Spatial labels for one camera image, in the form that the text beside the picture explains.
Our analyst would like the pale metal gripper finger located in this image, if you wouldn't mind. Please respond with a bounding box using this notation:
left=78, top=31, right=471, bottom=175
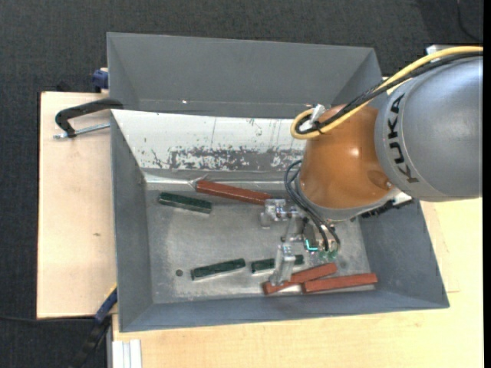
left=269, top=243, right=298, bottom=287
left=260, top=199, right=289, bottom=228

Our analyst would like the dark green flat block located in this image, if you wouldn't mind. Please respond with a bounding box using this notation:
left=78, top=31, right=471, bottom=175
left=250, top=254, right=305, bottom=274
left=157, top=192, right=213, bottom=215
left=190, top=258, right=247, bottom=281

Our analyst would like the red-brown flat block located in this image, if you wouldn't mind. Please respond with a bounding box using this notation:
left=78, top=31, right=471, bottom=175
left=262, top=262, right=339, bottom=296
left=301, top=273, right=379, bottom=294
left=195, top=179, right=275, bottom=206

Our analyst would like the grey metal bin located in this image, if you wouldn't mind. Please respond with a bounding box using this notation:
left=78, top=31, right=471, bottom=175
left=106, top=31, right=450, bottom=334

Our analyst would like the pale wood flat board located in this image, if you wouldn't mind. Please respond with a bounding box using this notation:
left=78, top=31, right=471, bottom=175
left=36, top=90, right=118, bottom=320

